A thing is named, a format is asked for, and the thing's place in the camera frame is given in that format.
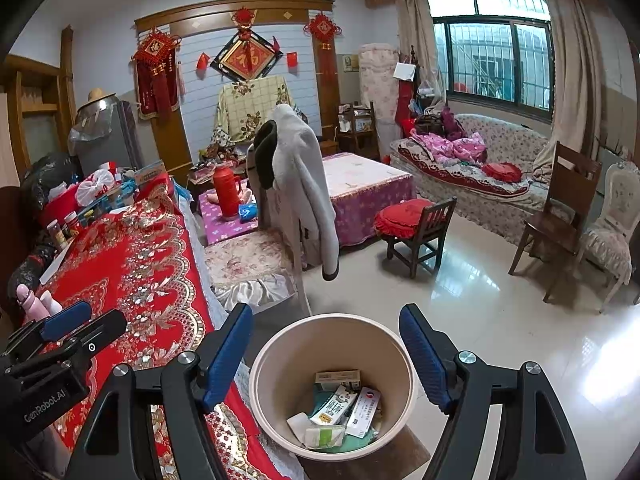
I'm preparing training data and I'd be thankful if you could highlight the purple cloth low table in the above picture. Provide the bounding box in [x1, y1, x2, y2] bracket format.
[197, 192, 261, 247]

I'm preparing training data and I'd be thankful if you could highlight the beige curtain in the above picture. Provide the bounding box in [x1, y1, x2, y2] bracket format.
[542, 0, 606, 161]
[397, 0, 441, 86]

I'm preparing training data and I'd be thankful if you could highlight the white ornate chair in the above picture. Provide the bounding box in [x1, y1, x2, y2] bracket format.
[575, 160, 640, 313]

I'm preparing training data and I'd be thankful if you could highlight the straw hat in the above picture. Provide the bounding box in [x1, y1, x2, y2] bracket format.
[80, 88, 117, 108]

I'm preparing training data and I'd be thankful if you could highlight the brown wooden chair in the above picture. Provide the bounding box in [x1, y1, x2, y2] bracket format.
[509, 141, 603, 303]

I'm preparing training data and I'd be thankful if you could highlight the window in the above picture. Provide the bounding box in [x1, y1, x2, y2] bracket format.
[427, 0, 556, 123]

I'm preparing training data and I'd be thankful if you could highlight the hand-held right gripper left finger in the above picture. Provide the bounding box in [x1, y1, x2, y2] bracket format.
[65, 302, 255, 480]

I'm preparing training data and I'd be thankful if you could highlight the white medicine box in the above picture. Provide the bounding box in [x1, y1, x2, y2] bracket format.
[345, 387, 382, 438]

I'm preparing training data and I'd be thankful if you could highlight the white green carton box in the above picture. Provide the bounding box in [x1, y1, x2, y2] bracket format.
[308, 385, 358, 426]

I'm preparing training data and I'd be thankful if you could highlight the large red knot decoration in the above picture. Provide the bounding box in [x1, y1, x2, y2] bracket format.
[131, 27, 182, 121]

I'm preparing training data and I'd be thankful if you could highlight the small beige box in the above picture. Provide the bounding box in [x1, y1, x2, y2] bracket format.
[314, 370, 362, 392]

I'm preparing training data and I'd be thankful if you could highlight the grey refrigerator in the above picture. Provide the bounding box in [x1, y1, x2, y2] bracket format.
[75, 100, 143, 173]

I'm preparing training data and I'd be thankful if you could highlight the grey fleece coat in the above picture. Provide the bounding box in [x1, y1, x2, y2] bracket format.
[252, 104, 341, 282]

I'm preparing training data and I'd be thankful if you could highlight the pink floral covered table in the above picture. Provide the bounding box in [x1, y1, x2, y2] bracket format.
[322, 152, 416, 248]

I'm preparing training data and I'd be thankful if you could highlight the red thermos flask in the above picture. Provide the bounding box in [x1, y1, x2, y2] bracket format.
[212, 162, 242, 221]

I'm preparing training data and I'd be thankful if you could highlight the yellow floral cloth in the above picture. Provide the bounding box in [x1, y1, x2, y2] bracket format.
[215, 75, 296, 143]

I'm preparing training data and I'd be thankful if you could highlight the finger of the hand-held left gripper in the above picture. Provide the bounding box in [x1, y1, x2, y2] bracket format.
[60, 309, 128, 356]
[7, 301, 94, 356]

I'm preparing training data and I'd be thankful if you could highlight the wooden wardrobe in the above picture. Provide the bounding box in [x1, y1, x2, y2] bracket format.
[0, 25, 76, 171]

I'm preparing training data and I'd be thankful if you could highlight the white paper sheet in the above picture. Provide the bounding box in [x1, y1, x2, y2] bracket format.
[39, 245, 76, 286]

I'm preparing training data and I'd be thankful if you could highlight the small dark wooden chair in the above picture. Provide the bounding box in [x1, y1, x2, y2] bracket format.
[375, 196, 458, 279]

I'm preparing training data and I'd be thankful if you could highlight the floral sofa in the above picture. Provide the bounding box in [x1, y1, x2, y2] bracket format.
[390, 114, 576, 238]

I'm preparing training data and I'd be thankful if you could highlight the floral fabric cover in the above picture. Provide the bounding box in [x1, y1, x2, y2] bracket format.
[359, 42, 401, 133]

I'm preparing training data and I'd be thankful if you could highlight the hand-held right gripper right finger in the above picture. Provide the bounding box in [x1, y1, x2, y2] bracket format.
[398, 302, 588, 480]

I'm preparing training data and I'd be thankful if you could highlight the green white packet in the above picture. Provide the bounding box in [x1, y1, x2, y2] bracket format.
[304, 425, 347, 450]

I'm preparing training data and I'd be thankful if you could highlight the beige trash bin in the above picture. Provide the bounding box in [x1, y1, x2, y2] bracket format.
[248, 312, 417, 461]

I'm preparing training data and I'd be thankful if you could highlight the red sofa cushion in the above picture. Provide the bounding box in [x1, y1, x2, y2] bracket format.
[482, 161, 523, 183]

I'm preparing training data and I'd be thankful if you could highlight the black plastic bag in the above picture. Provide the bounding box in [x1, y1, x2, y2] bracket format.
[20, 152, 81, 206]

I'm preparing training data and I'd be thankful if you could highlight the floral cushioned chair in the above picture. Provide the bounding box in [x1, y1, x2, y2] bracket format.
[202, 145, 311, 316]

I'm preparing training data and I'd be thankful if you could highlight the pink blanket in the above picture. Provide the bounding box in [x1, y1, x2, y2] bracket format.
[410, 130, 488, 163]

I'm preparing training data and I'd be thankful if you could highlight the framed diamond wall decoration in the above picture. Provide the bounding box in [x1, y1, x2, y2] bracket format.
[210, 27, 283, 83]

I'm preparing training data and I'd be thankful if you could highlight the red floral tablecloth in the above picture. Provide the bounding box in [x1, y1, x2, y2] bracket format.
[37, 180, 306, 480]

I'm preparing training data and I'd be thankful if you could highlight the white bow bag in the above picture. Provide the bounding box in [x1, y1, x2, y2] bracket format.
[75, 170, 118, 208]

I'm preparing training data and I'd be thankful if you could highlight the red round seat cushion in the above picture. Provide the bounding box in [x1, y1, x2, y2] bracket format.
[375, 199, 437, 238]

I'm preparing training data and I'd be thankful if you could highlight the red plastic basin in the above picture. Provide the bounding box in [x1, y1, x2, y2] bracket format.
[40, 195, 81, 233]

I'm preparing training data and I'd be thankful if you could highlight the small wooden shelf rack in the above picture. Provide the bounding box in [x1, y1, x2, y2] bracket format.
[337, 101, 378, 158]

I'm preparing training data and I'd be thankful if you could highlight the pink thermos bottle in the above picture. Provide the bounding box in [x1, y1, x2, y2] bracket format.
[16, 284, 51, 321]

